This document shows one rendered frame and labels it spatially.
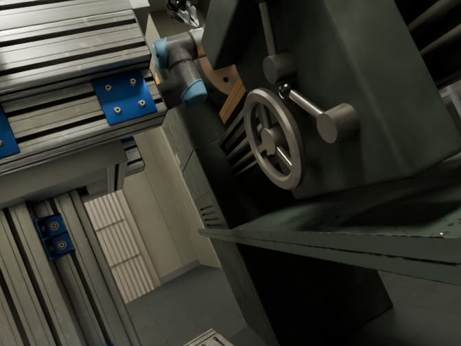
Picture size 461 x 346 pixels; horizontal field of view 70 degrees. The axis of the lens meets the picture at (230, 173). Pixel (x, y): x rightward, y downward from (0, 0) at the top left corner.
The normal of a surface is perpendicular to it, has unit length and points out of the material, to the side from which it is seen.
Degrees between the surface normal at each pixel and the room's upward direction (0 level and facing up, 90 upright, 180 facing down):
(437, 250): 90
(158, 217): 90
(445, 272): 90
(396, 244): 90
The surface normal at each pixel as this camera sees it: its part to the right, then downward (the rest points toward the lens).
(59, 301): 0.33, -0.21
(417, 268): -0.89, 0.37
